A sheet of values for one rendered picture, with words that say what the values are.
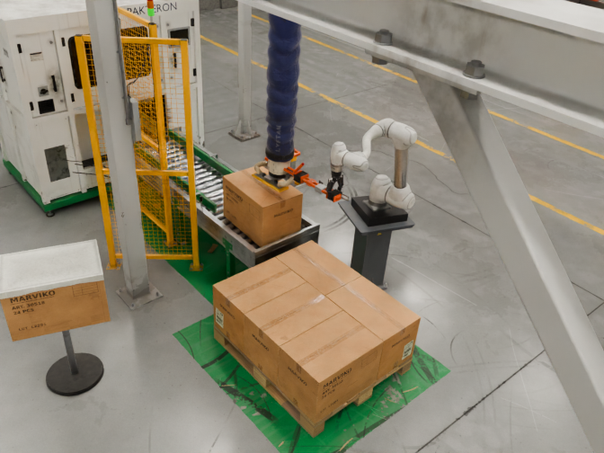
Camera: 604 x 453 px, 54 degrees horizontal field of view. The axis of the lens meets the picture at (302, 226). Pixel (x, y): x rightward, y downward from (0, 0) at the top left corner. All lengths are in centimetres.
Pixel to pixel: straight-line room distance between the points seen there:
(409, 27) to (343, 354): 315
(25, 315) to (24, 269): 29
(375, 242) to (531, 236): 412
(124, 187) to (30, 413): 170
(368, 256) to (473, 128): 421
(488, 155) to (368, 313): 342
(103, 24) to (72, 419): 263
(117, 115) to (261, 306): 169
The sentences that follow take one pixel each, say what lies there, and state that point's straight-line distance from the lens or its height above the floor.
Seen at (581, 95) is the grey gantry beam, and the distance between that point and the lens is 90.
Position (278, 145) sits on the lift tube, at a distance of 449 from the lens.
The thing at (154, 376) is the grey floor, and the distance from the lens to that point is 462.
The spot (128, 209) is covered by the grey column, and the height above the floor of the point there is 90.
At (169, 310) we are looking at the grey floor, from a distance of 512.
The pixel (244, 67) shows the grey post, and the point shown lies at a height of 93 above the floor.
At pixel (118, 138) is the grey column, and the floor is 151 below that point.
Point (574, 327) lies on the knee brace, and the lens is 102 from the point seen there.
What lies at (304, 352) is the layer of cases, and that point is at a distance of 398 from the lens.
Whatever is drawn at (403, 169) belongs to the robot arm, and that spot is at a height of 129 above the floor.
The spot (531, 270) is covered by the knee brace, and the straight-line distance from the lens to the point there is 99.
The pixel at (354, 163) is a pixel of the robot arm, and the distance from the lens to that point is 403.
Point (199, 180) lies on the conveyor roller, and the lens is 580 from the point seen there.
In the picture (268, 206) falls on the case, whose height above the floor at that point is 94.
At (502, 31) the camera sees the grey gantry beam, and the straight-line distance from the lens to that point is 95.
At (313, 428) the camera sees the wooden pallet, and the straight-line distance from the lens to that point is 416.
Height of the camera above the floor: 340
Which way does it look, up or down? 34 degrees down
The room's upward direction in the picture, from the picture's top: 4 degrees clockwise
